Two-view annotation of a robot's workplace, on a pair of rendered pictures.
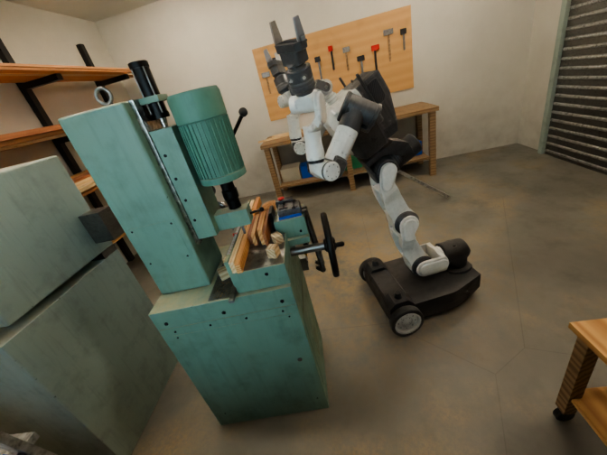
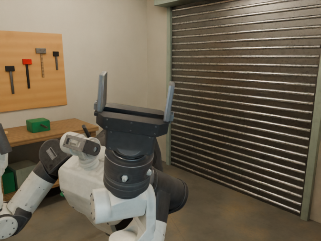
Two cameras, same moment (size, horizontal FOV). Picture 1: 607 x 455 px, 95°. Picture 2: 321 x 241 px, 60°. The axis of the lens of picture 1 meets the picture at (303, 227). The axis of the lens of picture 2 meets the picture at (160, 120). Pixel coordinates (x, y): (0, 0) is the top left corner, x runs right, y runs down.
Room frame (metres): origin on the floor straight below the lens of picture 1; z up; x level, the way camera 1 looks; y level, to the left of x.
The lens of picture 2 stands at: (0.74, 0.23, 1.66)
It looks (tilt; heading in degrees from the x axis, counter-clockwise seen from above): 13 degrees down; 308
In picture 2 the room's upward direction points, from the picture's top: straight up
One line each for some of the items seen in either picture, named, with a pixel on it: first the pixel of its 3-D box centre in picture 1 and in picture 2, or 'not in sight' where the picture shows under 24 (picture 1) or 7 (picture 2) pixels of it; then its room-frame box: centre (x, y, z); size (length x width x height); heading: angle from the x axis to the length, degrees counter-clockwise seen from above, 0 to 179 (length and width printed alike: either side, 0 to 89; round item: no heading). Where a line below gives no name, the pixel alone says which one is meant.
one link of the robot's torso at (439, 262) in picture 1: (424, 259); not in sight; (1.42, -0.71, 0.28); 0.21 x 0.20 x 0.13; 93
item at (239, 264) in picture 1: (251, 226); not in sight; (1.18, 0.24, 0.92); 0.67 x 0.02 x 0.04; 175
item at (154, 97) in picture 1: (148, 91); not in sight; (1.08, 0.38, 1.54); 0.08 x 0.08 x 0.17; 85
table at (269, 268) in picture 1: (275, 233); not in sight; (1.15, 0.13, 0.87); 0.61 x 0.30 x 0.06; 175
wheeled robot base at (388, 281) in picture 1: (420, 271); not in sight; (1.42, -0.68, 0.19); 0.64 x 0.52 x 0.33; 93
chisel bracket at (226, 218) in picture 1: (234, 218); not in sight; (1.07, 0.27, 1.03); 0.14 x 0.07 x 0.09; 85
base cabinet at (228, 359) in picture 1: (258, 335); not in sight; (1.07, 0.37, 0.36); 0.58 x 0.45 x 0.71; 85
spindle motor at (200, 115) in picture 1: (210, 137); not in sight; (1.07, 0.25, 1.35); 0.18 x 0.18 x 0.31
